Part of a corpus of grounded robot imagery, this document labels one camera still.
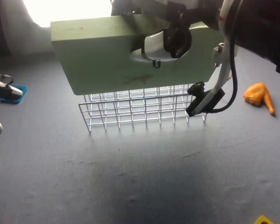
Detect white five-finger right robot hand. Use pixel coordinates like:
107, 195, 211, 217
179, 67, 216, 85
111, 0, 208, 68

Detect light green board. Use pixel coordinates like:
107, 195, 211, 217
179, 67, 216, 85
50, 14, 224, 96

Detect blue perforated block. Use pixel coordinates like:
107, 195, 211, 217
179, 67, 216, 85
0, 85, 28, 105

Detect orange toy chicken wing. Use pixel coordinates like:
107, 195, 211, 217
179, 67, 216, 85
243, 83, 276, 117

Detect grey table cloth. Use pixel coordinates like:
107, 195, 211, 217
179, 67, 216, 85
0, 46, 280, 224

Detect yellow block with two holes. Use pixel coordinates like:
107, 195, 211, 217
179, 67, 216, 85
255, 215, 273, 224

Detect white wire rack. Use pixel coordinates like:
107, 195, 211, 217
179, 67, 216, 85
78, 85, 207, 133

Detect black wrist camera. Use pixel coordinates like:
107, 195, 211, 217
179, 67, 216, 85
186, 81, 226, 117

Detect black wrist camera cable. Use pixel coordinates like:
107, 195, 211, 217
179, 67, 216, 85
207, 0, 239, 114

